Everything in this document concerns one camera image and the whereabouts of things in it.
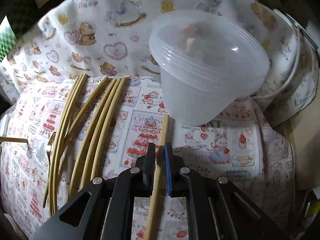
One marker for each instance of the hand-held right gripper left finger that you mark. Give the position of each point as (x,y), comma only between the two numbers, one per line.
(147,170)

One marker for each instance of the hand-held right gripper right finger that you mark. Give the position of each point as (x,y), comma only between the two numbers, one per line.
(168,170)

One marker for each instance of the single light wooden chopstick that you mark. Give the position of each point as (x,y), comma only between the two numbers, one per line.
(162,135)
(15,139)

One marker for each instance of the group of bamboo chopsticks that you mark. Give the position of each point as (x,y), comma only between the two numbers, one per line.
(117,85)

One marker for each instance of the translucent plastic container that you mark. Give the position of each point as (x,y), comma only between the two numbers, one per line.
(200,80)

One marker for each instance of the strawberry print cloth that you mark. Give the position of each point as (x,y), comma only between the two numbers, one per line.
(200,142)

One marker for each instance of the bear print cloth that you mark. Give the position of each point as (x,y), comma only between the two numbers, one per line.
(100,30)

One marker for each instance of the green checkerboard card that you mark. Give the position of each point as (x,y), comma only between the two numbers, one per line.
(6,42)

